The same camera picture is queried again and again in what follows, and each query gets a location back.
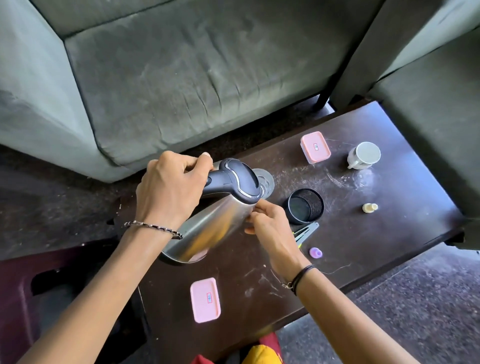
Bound grey fabric armchair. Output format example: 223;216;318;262
330;0;480;252

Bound black thread wrist band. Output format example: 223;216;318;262
282;265;317;296

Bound person's left forearm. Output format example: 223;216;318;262
15;222;184;364

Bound small pink lidded container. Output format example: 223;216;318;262
300;131;332;165

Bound steel thermos jug black handle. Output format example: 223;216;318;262
160;157;271;265

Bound metal clip tongs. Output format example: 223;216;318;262
293;222;320;249

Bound wide grey fabric sofa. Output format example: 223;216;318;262
0;0;383;184

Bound maroon plastic stool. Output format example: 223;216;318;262
0;240;151;364

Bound beaded wrist bracelet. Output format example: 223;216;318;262
124;220;184;241

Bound person's red yellow clothing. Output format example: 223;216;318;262
191;332;286;364

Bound clear drinking glass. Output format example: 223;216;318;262
252;169;277;199

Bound person's right hand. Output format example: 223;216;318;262
244;199;312;283

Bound large pink lidded container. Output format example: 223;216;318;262
190;277;222;324

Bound person's left hand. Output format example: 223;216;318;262
135;151;214;237

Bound person's right forearm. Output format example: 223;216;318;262
280;265;421;364

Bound white ceramic cup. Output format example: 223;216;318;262
347;142;382;170

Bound black mesh cup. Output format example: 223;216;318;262
287;188;325;226

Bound black sofa leg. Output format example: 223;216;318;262
313;75;339;112

